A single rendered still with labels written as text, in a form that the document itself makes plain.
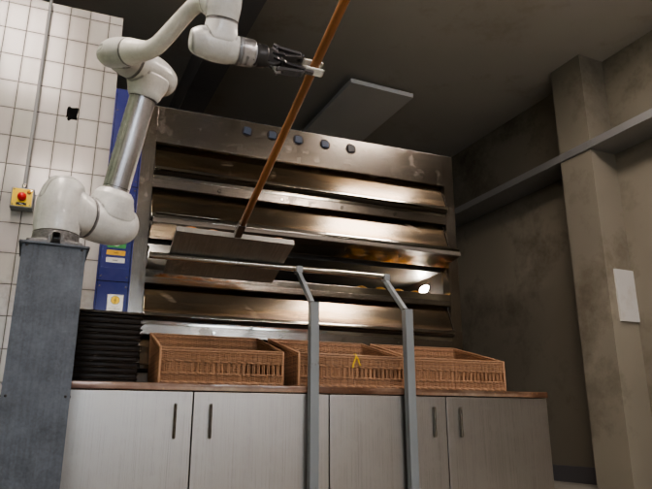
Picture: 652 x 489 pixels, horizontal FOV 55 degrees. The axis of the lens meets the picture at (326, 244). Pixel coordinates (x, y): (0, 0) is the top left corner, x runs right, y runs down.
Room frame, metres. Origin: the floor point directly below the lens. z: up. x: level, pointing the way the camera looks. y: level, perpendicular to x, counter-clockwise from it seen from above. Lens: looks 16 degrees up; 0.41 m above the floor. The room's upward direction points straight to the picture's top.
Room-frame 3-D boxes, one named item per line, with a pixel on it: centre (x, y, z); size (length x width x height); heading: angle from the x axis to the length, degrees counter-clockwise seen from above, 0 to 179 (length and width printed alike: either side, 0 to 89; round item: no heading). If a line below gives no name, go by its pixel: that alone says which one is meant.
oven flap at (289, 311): (3.43, 0.08, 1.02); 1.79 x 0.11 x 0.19; 111
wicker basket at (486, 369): (3.40, -0.58, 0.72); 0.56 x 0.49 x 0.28; 111
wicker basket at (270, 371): (2.97, 0.53, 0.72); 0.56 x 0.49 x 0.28; 111
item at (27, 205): (2.84, 1.46, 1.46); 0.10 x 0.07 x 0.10; 111
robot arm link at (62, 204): (2.12, 0.95, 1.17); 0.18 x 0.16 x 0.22; 146
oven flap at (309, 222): (3.43, 0.08, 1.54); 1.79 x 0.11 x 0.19; 111
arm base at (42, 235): (2.09, 0.94, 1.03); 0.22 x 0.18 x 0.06; 25
